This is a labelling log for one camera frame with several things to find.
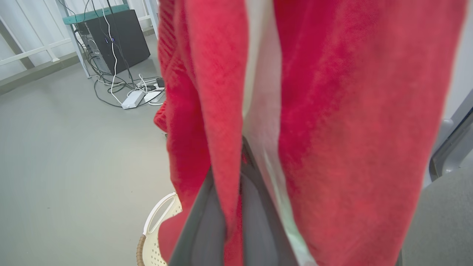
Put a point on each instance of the white perforated laundry basket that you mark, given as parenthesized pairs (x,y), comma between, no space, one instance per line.
(153,251)

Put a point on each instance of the small black adapter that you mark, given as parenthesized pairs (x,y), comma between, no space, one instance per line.
(160,82)

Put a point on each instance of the white railing frame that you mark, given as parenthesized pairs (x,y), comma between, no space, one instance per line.
(33,51)

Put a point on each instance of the red white garment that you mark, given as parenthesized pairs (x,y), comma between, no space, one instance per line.
(351,111)

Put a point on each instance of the black computer tower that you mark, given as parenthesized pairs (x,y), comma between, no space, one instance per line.
(125,40)

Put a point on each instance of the teal top table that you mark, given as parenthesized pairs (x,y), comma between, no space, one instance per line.
(92,14)

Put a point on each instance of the white power adapter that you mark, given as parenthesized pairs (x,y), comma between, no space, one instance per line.
(153,96)

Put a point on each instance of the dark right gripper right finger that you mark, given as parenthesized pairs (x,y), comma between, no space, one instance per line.
(258,221)

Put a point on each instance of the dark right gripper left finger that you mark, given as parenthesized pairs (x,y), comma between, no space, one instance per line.
(203,236)

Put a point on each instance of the wide white partition grey feet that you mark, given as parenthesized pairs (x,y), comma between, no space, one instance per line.
(454,140)

